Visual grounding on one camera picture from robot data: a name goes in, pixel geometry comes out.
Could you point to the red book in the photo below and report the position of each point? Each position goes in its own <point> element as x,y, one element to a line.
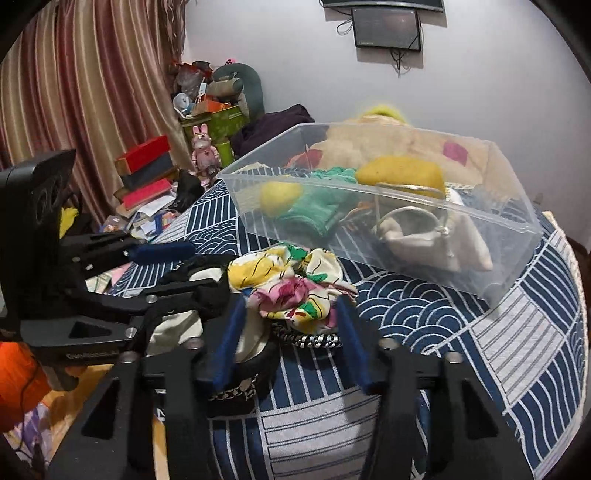
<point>147,194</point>

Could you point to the dark purple cloth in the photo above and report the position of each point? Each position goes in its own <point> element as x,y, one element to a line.
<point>272,127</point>

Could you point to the small wall monitor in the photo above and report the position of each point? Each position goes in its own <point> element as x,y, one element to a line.
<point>387,28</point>

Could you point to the black pouch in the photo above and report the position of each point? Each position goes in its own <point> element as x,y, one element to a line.
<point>188,190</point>

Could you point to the large wall screen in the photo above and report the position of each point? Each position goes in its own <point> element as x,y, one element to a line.
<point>383,3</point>

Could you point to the beige plush toy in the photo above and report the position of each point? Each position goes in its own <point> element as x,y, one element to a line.
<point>406,141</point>

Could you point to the green dinosaur plush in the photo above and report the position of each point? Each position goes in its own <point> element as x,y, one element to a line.
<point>240,87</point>

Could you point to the yellow plush toy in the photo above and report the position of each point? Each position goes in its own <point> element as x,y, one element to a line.
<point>401,175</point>

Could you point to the orange cloth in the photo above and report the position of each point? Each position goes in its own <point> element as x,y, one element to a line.
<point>21,383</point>

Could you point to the green cylinder can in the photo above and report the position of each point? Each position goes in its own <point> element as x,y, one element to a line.
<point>225,153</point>

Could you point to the yellow-green fuzzy toy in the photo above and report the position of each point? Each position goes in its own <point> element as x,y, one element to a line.
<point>381,113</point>

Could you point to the red flat box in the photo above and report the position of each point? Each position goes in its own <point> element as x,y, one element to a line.
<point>145,154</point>

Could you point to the blue wave-patterned bed cover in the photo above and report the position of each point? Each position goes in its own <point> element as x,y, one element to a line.
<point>461,360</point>

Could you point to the pink rabbit figure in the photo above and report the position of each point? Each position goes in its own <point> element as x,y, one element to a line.
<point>204,152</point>

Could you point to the colourful floral silk scarf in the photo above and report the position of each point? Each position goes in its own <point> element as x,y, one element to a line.
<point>291,286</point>

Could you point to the green cardboard box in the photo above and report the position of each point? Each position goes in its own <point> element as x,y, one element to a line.
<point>221,121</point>

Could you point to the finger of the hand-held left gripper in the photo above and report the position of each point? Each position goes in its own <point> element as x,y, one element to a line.
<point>138,304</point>
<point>161,253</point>

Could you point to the clear plastic storage box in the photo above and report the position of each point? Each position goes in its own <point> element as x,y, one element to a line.
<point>415,230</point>

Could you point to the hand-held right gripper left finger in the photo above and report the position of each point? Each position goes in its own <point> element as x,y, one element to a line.
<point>225,344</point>

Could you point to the yellow cloth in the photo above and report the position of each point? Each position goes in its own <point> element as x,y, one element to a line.
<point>69,221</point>

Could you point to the pile of papers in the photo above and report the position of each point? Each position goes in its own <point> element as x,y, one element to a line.
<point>143,221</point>

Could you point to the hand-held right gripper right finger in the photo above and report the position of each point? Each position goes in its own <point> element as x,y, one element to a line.
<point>358,344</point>

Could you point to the dark grey book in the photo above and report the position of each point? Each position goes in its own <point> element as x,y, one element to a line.
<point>152,173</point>

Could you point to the small yellow plush ball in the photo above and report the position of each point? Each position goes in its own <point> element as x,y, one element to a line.
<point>279,197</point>

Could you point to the striped brown curtain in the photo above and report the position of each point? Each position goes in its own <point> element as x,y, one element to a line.
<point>83,92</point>

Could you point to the white leather handbag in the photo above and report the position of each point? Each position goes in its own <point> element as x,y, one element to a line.
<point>429,240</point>

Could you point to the green knit cloth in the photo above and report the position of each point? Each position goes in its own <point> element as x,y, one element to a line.
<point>318,207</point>

